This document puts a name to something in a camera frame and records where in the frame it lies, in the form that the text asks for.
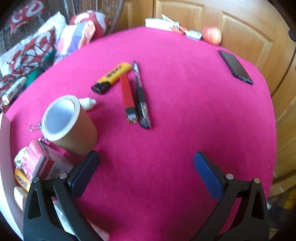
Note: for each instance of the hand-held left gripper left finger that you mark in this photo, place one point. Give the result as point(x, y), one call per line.
point(85, 173)

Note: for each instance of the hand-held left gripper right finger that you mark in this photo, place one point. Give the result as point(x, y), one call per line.
point(208, 178)

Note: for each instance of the small dropper bottle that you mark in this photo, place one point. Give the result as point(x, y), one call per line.
point(86, 103)

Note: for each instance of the yellow highlighter black cap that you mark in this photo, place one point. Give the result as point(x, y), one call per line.
point(113, 75)

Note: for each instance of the pink tissue packet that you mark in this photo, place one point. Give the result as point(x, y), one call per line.
point(44, 160)

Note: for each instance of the beige masking tape roll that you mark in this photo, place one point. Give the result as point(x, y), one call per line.
point(81, 129)

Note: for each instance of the yellow packet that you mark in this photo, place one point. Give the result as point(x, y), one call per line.
point(22, 180)

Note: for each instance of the pink tablecloth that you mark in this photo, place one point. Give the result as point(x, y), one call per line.
point(185, 115)

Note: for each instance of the clear plastic wrapper piece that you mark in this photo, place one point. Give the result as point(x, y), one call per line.
point(34, 128)

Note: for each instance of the red lighter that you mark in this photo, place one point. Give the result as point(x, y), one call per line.
point(126, 92)

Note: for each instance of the black pen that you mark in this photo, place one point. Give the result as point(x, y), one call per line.
point(140, 97)

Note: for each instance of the green cloth bundle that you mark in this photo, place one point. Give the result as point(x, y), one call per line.
point(34, 75)

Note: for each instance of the black smartphone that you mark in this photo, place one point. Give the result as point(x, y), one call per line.
point(235, 67)

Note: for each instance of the large red white printed bag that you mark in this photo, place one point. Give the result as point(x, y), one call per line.
point(30, 48)

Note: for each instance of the plaid checked bag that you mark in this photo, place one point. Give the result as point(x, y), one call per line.
point(74, 37)

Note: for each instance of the red apple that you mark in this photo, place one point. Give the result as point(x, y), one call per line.
point(211, 34)

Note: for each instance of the small grey white case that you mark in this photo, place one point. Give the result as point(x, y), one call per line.
point(193, 35)

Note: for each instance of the small red white tool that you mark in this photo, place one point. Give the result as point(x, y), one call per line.
point(178, 29)

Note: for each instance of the small red white printed bag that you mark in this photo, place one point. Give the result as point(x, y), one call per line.
point(92, 19)

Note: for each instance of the flat white box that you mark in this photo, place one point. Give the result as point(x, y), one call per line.
point(157, 24)

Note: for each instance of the red white printed cushion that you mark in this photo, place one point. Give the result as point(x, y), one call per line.
point(25, 14)

